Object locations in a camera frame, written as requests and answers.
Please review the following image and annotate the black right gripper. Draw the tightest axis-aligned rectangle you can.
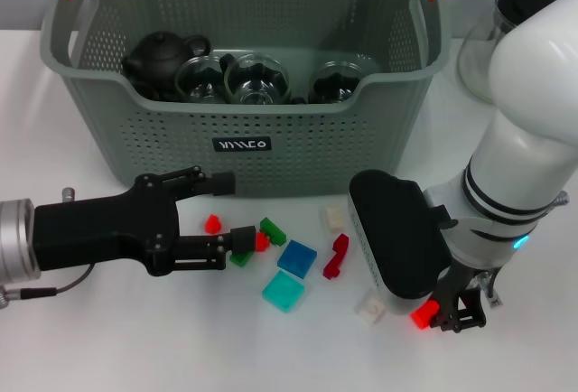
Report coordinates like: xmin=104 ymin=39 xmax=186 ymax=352
xmin=432 ymin=265 xmax=488 ymax=333

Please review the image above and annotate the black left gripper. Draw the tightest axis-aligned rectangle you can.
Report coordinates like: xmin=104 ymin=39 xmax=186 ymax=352
xmin=33 ymin=165 xmax=257 ymax=275

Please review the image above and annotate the bright red slope brick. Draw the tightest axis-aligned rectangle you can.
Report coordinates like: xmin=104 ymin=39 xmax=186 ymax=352
xmin=410 ymin=300 xmax=440 ymax=330

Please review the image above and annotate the blue square building plate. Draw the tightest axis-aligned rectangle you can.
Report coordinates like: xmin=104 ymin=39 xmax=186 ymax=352
xmin=276 ymin=238 xmax=319 ymax=280

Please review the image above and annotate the teal square building plate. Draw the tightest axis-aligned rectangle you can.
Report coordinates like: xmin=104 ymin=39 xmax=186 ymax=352
xmin=260 ymin=269 xmax=306 ymax=314

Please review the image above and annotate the white two-stud building brick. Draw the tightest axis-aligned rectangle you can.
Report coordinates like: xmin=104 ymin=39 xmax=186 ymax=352
xmin=354 ymin=287 xmax=387 ymax=324

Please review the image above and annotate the dark red curved brick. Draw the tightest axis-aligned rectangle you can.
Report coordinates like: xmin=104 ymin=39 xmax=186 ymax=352
xmin=322 ymin=232 xmax=351 ymax=281

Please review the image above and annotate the grey-green perforated storage bin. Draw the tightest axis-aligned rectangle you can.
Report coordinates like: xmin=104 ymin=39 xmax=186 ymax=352
xmin=40 ymin=0 xmax=452 ymax=198

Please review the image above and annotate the long green building brick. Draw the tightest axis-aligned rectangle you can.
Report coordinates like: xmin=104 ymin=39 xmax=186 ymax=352
xmin=259 ymin=217 xmax=288 ymax=247

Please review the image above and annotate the cream long building brick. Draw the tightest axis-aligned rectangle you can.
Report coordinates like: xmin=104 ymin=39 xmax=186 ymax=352
xmin=321 ymin=204 xmax=344 ymax=233

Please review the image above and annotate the black clay teapot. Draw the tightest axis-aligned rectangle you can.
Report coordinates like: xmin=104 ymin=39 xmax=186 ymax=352
xmin=121 ymin=30 xmax=213 ymax=90

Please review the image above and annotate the glass pitcher black lid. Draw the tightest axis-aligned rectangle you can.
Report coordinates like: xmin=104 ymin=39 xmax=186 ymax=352
xmin=456 ymin=0 xmax=561 ymax=104

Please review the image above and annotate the grey left gripper cable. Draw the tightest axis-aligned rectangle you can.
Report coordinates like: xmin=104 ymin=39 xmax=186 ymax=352
xmin=0 ymin=187 xmax=96 ymax=310

